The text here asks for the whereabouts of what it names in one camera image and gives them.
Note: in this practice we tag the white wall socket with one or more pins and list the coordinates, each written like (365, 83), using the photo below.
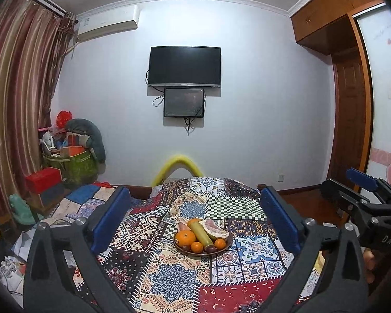
(281, 177)

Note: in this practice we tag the small peeled pomelo segment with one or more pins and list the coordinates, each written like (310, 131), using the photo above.
(182, 226)

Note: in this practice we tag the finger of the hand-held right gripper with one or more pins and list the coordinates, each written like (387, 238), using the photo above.
(342, 195)
(361, 179)

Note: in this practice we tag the small black wall monitor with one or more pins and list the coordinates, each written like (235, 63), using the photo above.
(184, 102)

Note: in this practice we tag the large black wall television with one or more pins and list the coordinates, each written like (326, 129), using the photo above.
(184, 67)

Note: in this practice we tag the large peeled pomelo segment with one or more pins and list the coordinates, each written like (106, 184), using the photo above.
(219, 230)

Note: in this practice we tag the green fabric bag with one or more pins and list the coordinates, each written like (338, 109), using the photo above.
(78, 169)

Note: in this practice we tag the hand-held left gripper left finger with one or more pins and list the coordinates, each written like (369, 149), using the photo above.
(112, 215)

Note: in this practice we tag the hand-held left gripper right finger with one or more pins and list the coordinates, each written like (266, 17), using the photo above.
(280, 218)

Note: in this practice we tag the wooden bed footboard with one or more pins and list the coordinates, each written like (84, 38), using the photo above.
(137, 191)

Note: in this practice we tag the orange box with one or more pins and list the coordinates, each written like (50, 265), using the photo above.
(72, 151)

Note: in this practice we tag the dark box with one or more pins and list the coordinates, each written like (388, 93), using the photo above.
(52, 193)

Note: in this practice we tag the striped brown curtain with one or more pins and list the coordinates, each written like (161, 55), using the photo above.
(16, 111)

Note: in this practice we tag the white air conditioner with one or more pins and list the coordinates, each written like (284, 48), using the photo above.
(107, 22)

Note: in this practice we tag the wooden wardrobe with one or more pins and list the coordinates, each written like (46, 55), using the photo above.
(325, 9)

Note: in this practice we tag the red box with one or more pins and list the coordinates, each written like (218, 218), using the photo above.
(44, 179)

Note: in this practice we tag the large orange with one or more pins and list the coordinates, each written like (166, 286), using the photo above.
(185, 238)

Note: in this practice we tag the small mandarin orange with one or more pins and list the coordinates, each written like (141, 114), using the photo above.
(193, 223)
(197, 247)
(220, 244)

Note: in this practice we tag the teal plastic toy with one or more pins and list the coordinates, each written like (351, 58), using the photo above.
(21, 210)

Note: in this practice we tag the dark red grape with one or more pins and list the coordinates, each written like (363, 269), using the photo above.
(210, 249)

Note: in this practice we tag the brown wooden door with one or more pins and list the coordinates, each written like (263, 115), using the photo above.
(348, 117)

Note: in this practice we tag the brown oval plate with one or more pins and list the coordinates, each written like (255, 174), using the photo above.
(229, 243)

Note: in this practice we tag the red plastic bag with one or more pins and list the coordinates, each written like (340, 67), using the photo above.
(63, 119)

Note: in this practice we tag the white sliding door with hearts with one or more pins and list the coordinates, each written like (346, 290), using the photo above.
(384, 120)

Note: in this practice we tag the yellow foam tube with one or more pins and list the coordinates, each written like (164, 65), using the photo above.
(181, 159)

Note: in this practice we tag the patchwork patterned blanket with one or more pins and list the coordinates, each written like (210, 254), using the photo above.
(169, 277)

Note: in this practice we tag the long yellow banana piece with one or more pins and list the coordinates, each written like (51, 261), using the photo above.
(204, 234)

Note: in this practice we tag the person's right hand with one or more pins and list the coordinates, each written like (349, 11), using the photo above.
(369, 264)

